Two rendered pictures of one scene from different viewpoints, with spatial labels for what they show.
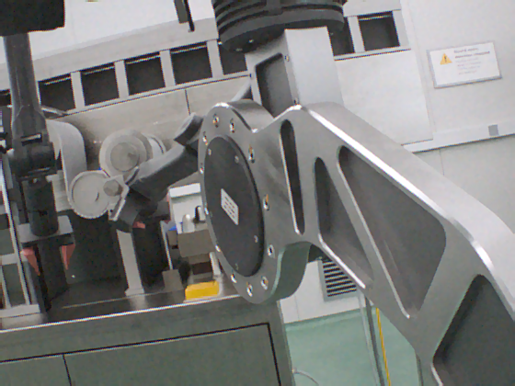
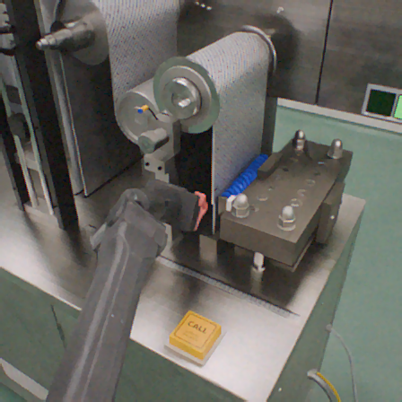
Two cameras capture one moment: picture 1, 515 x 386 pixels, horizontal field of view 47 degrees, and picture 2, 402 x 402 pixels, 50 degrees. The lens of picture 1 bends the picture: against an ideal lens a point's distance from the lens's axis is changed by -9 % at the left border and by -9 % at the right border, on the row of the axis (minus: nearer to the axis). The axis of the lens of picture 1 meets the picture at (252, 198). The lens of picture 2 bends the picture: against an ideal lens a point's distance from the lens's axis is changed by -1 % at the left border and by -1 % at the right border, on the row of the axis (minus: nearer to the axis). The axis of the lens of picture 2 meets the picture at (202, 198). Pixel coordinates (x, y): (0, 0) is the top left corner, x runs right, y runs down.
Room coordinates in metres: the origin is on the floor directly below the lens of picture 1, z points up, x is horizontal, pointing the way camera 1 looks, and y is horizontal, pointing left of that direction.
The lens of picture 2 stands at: (1.01, -0.11, 1.57)
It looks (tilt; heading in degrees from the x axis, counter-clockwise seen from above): 36 degrees down; 30
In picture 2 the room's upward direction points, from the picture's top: straight up
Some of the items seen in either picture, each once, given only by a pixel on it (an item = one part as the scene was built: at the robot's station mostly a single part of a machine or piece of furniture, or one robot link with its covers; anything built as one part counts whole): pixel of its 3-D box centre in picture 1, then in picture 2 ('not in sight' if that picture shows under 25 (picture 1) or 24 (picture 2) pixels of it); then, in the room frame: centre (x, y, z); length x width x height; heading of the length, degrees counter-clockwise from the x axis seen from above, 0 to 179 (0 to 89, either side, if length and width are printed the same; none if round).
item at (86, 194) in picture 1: (100, 191); (172, 98); (1.80, 0.42, 1.18); 0.26 x 0.12 x 0.12; 179
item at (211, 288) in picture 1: (202, 290); (195, 334); (1.43, 0.15, 0.91); 0.07 x 0.07 x 0.02; 89
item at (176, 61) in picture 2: (125, 156); (185, 96); (1.67, 0.30, 1.25); 0.15 x 0.01 x 0.15; 89
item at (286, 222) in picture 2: not in sight; (287, 215); (1.67, 0.08, 1.05); 0.04 x 0.04 x 0.04
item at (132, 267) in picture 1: (124, 235); (163, 187); (1.63, 0.34, 1.05); 0.06 x 0.05 x 0.31; 179
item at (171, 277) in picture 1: (177, 268); (237, 211); (1.79, 0.24, 0.92); 0.28 x 0.04 x 0.04; 179
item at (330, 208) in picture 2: not in sight; (331, 212); (1.84, 0.03, 0.97); 0.10 x 0.03 x 0.11; 179
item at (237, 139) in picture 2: (164, 201); (240, 143); (1.79, 0.24, 1.11); 0.23 x 0.01 x 0.18; 179
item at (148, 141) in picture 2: (111, 187); (149, 142); (1.59, 0.34, 1.18); 0.04 x 0.02 x 0.04; 89
